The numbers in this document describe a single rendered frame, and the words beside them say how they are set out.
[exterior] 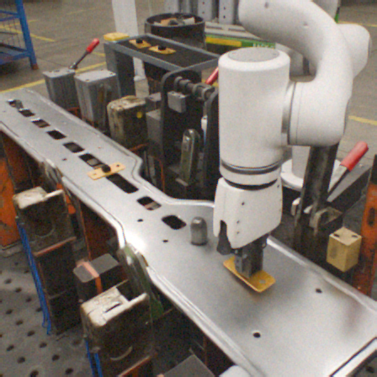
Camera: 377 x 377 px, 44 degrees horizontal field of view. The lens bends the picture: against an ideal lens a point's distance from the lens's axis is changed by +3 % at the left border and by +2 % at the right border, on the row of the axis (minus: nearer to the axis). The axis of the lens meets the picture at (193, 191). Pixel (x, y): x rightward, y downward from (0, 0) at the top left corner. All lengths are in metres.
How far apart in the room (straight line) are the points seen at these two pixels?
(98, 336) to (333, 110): 0.41
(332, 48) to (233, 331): 0.39
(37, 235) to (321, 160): 0.56
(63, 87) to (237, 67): 1.10
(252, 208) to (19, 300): 0.76
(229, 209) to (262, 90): 0.17
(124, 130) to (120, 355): 0.66
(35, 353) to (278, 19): 0.83
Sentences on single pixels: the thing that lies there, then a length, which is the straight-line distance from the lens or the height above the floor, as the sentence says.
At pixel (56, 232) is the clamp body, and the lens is 0.98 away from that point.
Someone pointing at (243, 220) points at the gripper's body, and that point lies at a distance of 0.64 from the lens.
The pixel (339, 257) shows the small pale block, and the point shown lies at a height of 1.04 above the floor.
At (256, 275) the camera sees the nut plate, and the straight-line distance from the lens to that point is 0.74.
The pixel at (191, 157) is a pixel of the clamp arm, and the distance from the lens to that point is 0.99.
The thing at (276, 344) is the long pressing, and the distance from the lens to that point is 0.67.
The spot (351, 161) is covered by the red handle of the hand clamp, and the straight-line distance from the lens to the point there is 0.82.
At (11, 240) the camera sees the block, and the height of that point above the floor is 0.73.
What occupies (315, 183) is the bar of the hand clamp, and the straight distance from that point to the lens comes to 0.78.
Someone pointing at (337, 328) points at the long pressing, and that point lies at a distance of 0.70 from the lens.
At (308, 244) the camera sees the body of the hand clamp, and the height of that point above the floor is 1.00.
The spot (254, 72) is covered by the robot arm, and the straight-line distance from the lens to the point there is 0.54.
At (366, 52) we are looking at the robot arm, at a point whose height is 1.17.
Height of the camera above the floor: 1.51
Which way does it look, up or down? 32 degrees down
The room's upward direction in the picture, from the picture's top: 3 degrees counter-clockwise
